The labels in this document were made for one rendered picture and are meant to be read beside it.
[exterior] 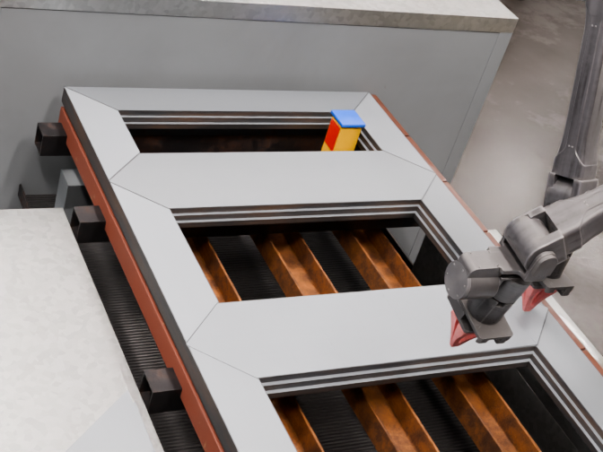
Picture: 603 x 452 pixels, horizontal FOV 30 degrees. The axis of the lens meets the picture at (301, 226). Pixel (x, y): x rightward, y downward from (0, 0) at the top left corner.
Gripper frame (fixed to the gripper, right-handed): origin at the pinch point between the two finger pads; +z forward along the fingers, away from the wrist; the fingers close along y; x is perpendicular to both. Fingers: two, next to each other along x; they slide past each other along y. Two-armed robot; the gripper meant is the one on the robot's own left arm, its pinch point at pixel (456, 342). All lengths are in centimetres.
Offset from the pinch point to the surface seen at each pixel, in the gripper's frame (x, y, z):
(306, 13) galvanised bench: 17, -97, 18
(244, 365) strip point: -28.9, -8.5, 15.3
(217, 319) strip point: -29.3, -19.1, 17.9
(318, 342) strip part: -13.8, -11.7, 15.8
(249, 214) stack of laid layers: -11, -48, 26
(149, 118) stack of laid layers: -20, -80, 35
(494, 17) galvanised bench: 69, -97, 15
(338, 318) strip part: -7.3, -16.6, 16.9
